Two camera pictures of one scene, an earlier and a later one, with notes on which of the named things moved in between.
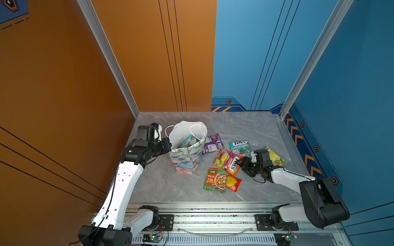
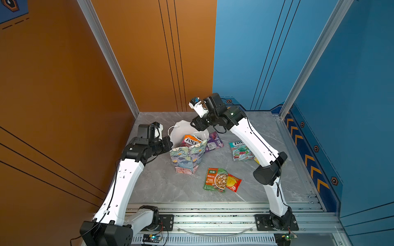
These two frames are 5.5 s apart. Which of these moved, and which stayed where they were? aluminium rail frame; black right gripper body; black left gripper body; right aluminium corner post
Moved: black right gripper body
Stayed: aluminium rail frame; right aluminium corner post; black left gripper body
